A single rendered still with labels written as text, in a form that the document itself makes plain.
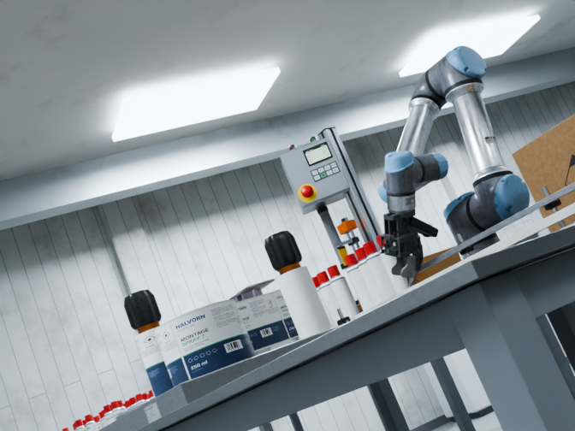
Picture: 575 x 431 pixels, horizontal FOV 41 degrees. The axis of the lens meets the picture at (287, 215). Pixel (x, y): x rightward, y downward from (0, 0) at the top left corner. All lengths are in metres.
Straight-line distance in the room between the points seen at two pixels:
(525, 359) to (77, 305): 6.02
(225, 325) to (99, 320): 5.02
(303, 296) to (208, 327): 0.36
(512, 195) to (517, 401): 1.36
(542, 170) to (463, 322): 1.15
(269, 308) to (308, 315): 0.24
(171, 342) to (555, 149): 1.01
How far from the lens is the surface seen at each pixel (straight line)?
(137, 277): 6.72
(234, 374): 1.64
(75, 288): 6.77
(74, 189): 6.18
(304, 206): 2.39
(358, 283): 2.24
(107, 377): 6.64
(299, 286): 1.98
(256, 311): 2.17
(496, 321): 0.85
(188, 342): 1.71
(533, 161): 2.01
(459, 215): 2.27
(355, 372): 1.06
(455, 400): 3.80
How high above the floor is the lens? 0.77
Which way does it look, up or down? 12 degrees up
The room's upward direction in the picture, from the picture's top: 23 degrees counter-clockwise
